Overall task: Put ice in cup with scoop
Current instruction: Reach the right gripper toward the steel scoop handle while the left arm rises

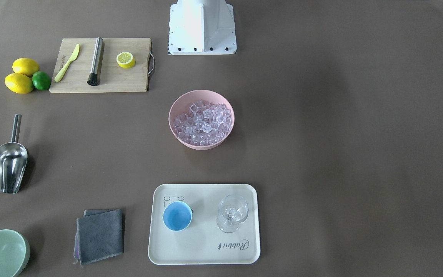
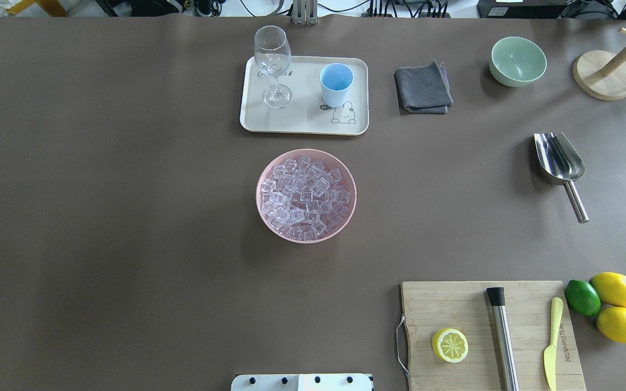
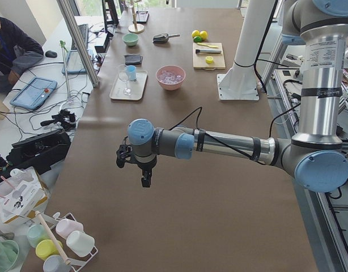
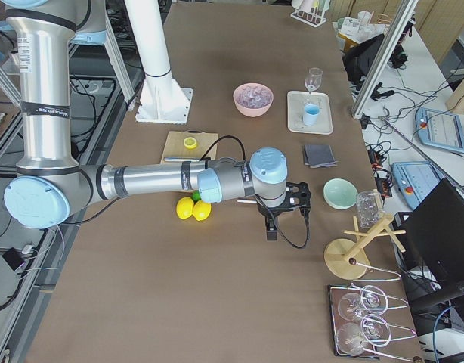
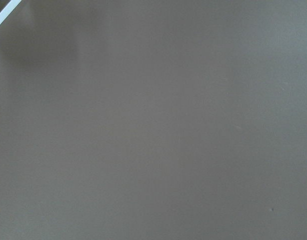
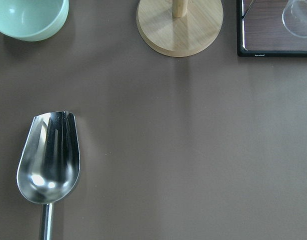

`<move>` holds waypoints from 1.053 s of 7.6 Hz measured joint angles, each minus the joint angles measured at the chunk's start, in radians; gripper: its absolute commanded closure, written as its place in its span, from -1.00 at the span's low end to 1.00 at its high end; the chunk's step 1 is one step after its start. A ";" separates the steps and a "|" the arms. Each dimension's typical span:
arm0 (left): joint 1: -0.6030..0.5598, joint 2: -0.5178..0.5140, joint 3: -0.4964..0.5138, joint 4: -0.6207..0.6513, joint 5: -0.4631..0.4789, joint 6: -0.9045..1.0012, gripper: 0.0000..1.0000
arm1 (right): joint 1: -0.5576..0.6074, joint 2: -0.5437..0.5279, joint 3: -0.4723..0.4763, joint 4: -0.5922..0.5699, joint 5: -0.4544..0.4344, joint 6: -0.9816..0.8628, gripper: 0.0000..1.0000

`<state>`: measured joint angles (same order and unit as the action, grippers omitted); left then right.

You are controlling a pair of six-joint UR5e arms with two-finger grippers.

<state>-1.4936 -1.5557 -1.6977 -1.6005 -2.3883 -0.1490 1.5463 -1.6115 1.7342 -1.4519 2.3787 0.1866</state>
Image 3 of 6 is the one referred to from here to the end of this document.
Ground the wooden cutting board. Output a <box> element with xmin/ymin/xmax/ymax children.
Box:
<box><xmin>192</xmin><ymin>42</ymin><xmax>226</xmax><ymax>70</ymax></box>

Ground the green plastic cup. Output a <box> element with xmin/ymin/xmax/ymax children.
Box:
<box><xmin>27</xmin><ymin>224</ymin><xmax>49</xmax><ymax>248</ymax></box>

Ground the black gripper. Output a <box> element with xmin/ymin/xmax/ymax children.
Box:
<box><xmin>116</xmin><ymin>136</ymin><xmax>157</xmax><ymax>188</ymax></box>

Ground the yellow plastic cup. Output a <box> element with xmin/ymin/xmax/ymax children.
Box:
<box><xmin>35</xmin><ymin>239</ymin><xmax>59</xmax><ymax>261</ymax></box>

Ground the metal ice scoop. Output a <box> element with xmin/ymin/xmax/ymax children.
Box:
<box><xmin>152</xmin><ymin>33</ymin><xmax>180</xmax><ymax>44</ymax></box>

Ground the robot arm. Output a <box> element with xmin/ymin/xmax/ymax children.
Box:
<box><xmin>116</xmin><ymin>1</ymin><xmax>348</xmax><ymax>193</ymax></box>

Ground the blue teach pendant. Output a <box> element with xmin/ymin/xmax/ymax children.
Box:
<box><xmin>61</xmin><ymin>50</ymin><xmax>86</xmax><ymax>75</ymax></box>
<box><xmin>10</xmin><ymin>77</ymin><xmax>57</xmax><ymax>110</ymax></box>

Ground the pink plastic cup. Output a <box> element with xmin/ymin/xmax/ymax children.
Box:
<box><xmin>56</xmin><ymin>218</ymin><xmax>84</xmax><ymax>239</ymax></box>

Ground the seated person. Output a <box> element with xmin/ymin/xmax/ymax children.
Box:
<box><xmin>0</xmin><ymin>16</ymin><xmax>44</xmax><ymax>93</ymax></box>

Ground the black keyboard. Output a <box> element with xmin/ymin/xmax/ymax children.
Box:
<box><xmin>70</xmin><ymin>24</ymin><xmax>89</xmax><ymax>50</ymax></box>

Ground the green lime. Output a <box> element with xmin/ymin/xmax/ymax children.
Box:
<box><xmin>200</xmin><ymin>31</ymin><xmax>208</xmax><ymax>40</ymax></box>

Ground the cream serving tray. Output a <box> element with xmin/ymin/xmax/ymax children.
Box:
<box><xmin>109</xmin><ymin>70</ymin><xmax>147</xmax><ymax>101</ymax></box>

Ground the yellow plastic knife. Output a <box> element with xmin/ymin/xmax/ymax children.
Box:
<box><xmin>197</xmin><ymin>42</ymin><xmax>219</xmax><ymax>48</ymax></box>

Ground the grey plastic cup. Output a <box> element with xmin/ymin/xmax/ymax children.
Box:
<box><xmin>43</xmin><ymin>255</ymin><xmax>71</xmax><ymax>272</ymax></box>

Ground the cardboard product box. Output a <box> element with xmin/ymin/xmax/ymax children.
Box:
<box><xmin>0</xmin><ymin>167</ymin><xmax>50</xmax><ymax>226</ymax></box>

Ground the pink bowl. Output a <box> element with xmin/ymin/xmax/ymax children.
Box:
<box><xmin>155</xmin><ymin>65</ymin><xmax>186</xmax><ymax>91</ymax></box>

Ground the black computer mouse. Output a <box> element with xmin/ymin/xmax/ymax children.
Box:
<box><xmin>45</xmin><ymin>50</ymin><xmax>57</xmax><ymax>58</ymax></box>

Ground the aluminium frame post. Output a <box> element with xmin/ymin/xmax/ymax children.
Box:
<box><xmin>57</xmin><ymin>0</ymin><xmax>99</xmax><ymax>87</ymax></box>

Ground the clear wine glass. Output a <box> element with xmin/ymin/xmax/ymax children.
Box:
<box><xmin>118</xmin><ymin>64</ymin><xmax>131</xmax><ymax>96</ymax></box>

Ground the white cup rack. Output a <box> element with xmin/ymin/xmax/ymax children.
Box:
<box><xmin>27</xmin><ymin>211</ymin><xmax>99</xmax><ymax>271</ymax></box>

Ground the wooden mug stand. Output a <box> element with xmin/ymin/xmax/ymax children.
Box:
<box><xmin>128</xmin><ymin>0</ymin><xmax>145</xmax><ymax>34</ymax></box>

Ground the black equipment case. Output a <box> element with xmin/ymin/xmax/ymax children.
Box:
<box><xmin>0</xmin><ymin>129</ymin><xmax>71</xmax><ymax>183</ymax></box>

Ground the yellow lemon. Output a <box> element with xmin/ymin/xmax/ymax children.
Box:
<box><xmin>192</xmin><ymin>29</ymin><xmax>200</xmax><ymax>38</ymax></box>

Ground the blue cup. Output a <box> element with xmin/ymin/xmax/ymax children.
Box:
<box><xmin>125</xmin><ymin>65</ymin><xmax>137</xmax><ymax>81</ymax></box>

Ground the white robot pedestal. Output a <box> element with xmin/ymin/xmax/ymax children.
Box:
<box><xmin>217</xmin><ymin>0</ymin><xmax>278</xmax><ymax>101</ymax></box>

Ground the half lemon slice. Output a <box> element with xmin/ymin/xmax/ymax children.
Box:
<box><xmin>205</xmin><ymin>56</ymin><xmax>214</xmax><ymax>63</ymax></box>

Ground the clear ice cubes pile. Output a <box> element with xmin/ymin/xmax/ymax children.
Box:
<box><xmin>158</xmin><ymin>70</ymin><xmax>183</xmax><ymax>84</ymax></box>

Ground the green bowl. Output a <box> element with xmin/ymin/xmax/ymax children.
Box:
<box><xmin>122</xmin><ymin>33</ymin><xmax>139</xmax><ymax>46</ymax></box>

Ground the white plastic cup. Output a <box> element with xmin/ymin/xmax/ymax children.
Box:
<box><xmin>66</xmin><ymin>231</ymin><xmax>95</xmax><ymax>257</ymax></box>

